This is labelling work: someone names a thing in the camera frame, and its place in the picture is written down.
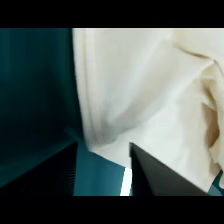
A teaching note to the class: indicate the cream T-shirt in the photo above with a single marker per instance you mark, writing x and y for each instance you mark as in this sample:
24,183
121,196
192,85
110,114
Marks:
140,90

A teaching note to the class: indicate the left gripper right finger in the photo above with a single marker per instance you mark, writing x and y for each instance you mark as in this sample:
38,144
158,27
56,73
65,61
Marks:
156,178

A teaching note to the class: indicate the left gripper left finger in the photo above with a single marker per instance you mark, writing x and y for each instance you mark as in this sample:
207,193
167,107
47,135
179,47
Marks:
50,176

